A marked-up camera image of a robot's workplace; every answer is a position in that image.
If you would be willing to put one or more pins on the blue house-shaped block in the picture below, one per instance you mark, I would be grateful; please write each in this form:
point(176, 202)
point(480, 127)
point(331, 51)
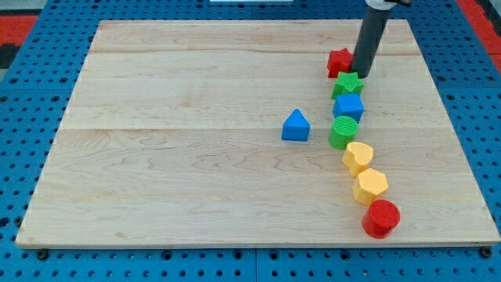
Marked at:
point(296, 127)

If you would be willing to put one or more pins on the blue cube block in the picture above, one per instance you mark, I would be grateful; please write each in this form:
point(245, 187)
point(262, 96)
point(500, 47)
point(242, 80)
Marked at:
point(350, 105)

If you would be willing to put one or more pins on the yellow hexagon block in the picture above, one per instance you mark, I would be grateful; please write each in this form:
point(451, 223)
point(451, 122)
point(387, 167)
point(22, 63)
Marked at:
point(368, 185)

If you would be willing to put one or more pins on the red cylinder block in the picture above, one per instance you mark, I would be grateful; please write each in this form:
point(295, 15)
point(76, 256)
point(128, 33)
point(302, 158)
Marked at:
point(381, 218)

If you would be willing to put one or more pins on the green star block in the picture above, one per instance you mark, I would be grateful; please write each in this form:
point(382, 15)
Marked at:
point(347, 83)

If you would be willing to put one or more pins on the red star block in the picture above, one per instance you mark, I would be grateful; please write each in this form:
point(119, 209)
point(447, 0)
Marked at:
point(339, 61)

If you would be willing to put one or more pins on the yellow heart block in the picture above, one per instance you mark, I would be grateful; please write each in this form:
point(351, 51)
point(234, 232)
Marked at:
point(357, 157)

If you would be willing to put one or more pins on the light wooden board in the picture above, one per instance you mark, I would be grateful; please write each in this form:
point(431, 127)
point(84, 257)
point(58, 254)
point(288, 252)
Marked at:
point(172, 139)

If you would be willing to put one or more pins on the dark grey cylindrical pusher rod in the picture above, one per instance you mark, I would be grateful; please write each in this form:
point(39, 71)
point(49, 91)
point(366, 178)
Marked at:
point(370, 34)

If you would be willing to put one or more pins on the green cylinder block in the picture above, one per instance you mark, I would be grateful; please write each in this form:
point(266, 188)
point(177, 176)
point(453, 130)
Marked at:
point(343, 131)

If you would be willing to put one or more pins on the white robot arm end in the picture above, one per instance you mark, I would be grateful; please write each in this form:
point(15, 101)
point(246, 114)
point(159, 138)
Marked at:
point(387, 4)

